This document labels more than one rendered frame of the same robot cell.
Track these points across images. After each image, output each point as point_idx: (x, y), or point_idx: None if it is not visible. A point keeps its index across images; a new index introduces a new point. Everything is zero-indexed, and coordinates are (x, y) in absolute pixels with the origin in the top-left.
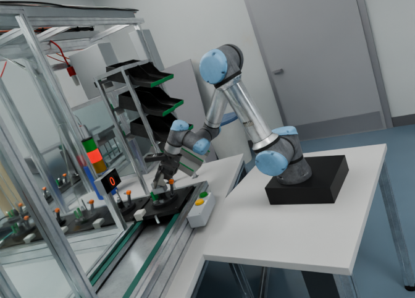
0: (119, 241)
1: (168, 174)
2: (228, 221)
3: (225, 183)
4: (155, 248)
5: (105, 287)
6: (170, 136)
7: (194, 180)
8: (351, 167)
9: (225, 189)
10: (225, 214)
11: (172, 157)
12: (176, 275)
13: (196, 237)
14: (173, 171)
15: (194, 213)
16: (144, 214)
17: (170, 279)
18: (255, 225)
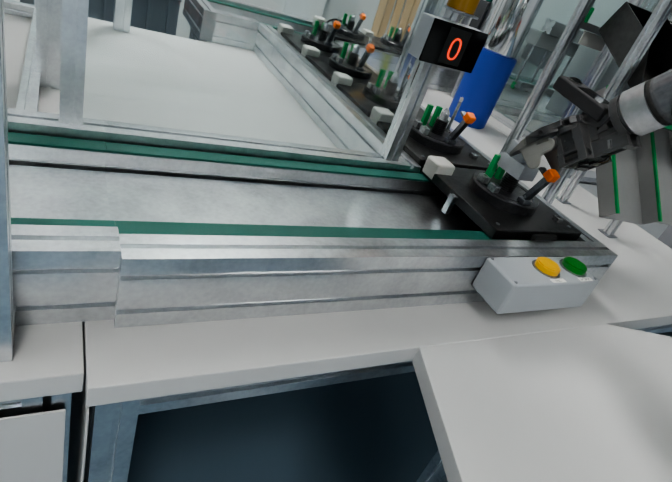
0: (356, 162)
1: (564, 153)
2: (550, 365)
3: (643, 305)
4: (365, 233)
5: (237, 187)
6: (671, 72)
7: (596, 236)
8: None
9: (629, 312)
10: (562, 347)
11: (614, 127)
12: (333, 315)
13: (460, 309)
14: (579, 159)
15: (507, 270)
16: (444, 175)
17: (311, 307)
18: (586, 458)
